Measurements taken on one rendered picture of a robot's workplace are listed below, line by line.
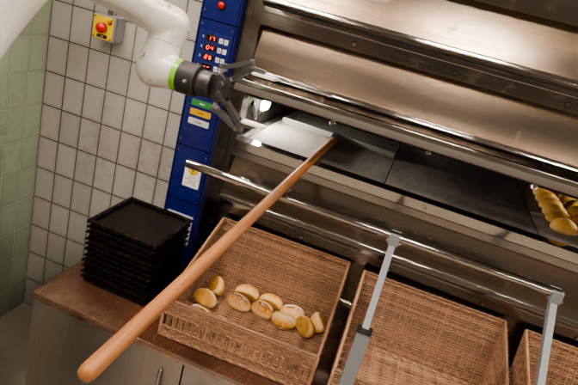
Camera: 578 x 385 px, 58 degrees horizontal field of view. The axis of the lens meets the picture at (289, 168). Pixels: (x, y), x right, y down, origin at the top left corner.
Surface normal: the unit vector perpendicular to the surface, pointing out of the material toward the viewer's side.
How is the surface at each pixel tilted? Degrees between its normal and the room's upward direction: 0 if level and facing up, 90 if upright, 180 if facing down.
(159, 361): 90
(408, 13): 70
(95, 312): 0
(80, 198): 90
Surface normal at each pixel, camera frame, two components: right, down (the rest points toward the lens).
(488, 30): -0.18, -0.07
